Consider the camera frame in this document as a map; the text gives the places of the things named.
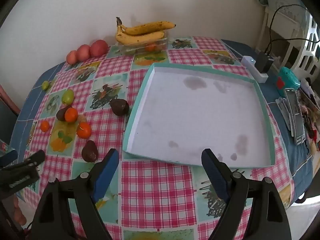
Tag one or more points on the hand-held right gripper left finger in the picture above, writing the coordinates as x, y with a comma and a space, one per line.
107, 175

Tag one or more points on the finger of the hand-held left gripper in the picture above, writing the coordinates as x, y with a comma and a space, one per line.
8, 157
35, 157

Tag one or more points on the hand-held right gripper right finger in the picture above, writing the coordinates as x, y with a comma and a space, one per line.
215, 177

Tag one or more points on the white tray with teal rim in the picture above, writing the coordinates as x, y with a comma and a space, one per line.
195, 115

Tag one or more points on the large green mango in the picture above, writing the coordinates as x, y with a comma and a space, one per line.
68, 96

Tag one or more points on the person's left hand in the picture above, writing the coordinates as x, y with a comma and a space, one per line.
19, 213

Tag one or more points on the dark avocado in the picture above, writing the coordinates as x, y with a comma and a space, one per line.
60, 115
119, 107
90, 152

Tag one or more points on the small orange tangerine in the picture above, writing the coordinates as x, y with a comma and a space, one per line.
45, 126

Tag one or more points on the pink checkered printed tablecloth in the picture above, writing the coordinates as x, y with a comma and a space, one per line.
155, 180

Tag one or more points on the blue tablecloth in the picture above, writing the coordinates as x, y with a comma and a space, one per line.
26, 110

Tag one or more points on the pink wooden chair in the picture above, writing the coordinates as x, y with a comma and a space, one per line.
10, 100

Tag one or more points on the small green mango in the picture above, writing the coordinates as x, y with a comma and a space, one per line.
45, 85

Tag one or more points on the grey flat device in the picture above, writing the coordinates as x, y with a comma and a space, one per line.
283, 110

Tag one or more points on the remote controls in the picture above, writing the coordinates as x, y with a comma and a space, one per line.
296, 115

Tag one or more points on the small red apple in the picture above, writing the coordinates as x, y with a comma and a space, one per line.
72, 57

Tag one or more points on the pile of colourful small things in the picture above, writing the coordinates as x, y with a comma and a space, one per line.
311, 120

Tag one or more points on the medium red apple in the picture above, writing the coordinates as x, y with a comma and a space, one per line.
83, 52

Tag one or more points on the white power strip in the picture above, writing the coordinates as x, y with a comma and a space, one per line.
250, 63

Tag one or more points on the teal box with red mark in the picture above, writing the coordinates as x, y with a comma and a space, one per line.
288, 77

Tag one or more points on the black charger plug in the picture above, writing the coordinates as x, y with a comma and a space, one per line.
262, 61

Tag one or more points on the large red apple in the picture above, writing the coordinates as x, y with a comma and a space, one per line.
99, 48

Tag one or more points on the clear plastic container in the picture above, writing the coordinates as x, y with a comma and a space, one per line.
130, 48

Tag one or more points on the bunch of yellow bananas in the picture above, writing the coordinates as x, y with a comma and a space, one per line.
140, 39

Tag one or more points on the spotted yellow banana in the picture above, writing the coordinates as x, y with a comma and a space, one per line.
150, 27

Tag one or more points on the white lattice chair back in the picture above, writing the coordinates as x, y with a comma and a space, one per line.
311, 45

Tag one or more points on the white wooden furniture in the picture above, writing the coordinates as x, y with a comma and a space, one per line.
282, 20

